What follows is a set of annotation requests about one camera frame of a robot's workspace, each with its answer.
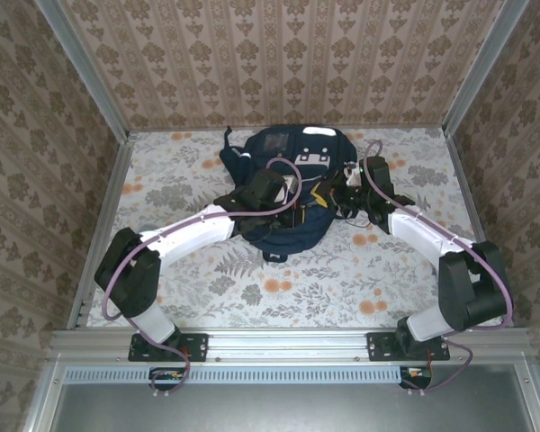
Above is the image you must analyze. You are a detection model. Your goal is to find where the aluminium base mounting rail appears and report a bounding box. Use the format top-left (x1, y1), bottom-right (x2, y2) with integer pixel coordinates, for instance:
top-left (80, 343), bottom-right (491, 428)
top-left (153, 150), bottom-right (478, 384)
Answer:
top-left (49, 327), bottom-right (531, 362)

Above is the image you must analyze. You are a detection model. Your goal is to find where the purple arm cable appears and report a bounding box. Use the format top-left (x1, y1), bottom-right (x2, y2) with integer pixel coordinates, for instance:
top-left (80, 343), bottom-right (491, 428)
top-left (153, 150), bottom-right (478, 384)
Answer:
top-left (362, 139), bottom-right (514, 397)
top-left (102, 156), bottom-right (303, 400)

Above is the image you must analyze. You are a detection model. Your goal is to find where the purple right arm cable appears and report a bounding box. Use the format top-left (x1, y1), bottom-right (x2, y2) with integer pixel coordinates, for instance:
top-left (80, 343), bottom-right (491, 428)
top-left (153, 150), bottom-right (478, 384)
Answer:
top-left (362, 139), bottom-right (514, 397)

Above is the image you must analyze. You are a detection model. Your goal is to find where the aluminium side frame rail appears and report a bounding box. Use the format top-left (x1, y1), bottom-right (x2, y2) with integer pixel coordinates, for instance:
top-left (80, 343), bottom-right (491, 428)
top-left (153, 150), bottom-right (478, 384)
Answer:
top-left (445, 130), bottom-right (515, 329)
top-left (67, 134), bottom-right (136, 329)

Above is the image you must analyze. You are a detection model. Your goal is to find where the navy blue backpack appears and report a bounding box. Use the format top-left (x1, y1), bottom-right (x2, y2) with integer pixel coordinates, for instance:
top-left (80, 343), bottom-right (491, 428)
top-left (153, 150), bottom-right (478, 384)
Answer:
top-left (219, 125), bottom-right (359, 263)

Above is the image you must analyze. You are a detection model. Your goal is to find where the grey slotted cable duct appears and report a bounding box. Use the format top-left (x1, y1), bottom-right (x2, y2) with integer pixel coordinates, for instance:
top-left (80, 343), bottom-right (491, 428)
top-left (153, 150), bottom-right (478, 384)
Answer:
top-left (64, 364), bottom-right (435, 385)

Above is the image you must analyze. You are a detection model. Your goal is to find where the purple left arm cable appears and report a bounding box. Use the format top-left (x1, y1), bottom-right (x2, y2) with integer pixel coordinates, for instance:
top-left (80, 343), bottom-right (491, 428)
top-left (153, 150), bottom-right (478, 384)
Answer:
top-left (102, 156), bottom-right (303, 400)

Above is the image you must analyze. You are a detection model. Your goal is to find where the floral table cloth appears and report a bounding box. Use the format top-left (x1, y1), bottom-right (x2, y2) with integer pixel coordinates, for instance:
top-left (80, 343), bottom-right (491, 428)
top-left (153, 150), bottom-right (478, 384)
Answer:
top-left (87, 128), bottom-right (503, 329)

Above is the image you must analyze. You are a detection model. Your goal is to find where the aluminium frame post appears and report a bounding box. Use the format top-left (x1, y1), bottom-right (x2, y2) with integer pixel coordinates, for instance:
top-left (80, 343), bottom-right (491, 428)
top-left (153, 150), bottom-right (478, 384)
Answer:
top-left (443, 0), bottom-right (531, 139)
top-left (33, 0), bottom-right (131, 141)

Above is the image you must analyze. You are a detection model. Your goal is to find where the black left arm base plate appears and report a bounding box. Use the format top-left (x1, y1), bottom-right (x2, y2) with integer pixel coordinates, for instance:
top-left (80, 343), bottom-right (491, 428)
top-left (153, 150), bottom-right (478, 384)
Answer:
top-left (128, 331), bottom-right (209, 364)

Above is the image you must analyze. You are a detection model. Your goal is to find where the grey metal panel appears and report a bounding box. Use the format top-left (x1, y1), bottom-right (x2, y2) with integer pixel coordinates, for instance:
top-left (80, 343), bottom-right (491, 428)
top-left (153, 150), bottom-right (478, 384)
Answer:
top-left (49, 364), bottom-right (539, 432)

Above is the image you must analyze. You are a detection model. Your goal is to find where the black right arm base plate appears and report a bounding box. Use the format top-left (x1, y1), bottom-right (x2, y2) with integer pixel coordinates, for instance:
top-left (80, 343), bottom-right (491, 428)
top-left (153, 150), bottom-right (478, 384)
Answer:
top-left (366, 331), bottom-right (451, 364)

